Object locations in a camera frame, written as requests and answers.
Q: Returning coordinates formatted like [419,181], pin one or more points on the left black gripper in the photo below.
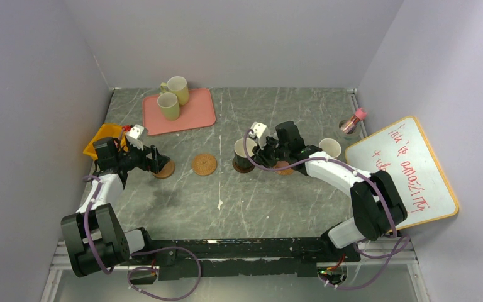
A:
[155,163]

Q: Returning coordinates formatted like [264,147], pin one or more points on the woven coaster tan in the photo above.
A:
[204,164]

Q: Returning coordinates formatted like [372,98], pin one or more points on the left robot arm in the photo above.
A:
[94,238]

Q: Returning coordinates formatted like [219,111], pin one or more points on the woven coaster light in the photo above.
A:
[282,166]

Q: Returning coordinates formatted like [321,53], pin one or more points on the pink mug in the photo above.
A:
[331,146]

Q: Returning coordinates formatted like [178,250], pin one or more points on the green mug back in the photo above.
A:
[177,85]

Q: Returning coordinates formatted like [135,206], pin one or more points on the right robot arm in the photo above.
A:
[377,206]

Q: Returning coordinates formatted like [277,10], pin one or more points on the green mug front middle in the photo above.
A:
[169,105]

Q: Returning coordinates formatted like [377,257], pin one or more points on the pink serving tray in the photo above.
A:
[197,113]

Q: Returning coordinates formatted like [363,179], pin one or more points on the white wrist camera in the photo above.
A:
[259,133]
[134,136]

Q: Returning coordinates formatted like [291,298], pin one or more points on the dark brown wooden coaster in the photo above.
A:
[241,169]

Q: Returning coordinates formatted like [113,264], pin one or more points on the aluminium rail frame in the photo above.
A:
[407,258]

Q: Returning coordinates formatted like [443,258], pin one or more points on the glass jar with markers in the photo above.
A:
[349,125]

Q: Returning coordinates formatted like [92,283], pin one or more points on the black mug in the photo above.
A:
[243,154]

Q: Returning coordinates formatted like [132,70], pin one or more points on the light wooden coaster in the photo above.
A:
[166,171]

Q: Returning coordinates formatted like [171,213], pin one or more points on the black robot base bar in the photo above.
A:
[300,256]

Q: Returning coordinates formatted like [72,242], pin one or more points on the green mug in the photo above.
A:
[177,85]
[169,105]

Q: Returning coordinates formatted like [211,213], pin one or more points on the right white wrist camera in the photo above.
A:
[259,133]

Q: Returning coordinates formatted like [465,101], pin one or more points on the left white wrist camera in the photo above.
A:
[134,136]

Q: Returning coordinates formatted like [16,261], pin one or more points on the whiteboard with yellow frame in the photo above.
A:
[402,150]

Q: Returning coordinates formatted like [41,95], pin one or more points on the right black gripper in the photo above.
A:
[263,153]

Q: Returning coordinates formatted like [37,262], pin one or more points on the yellow plastic bin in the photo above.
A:
[107,130]

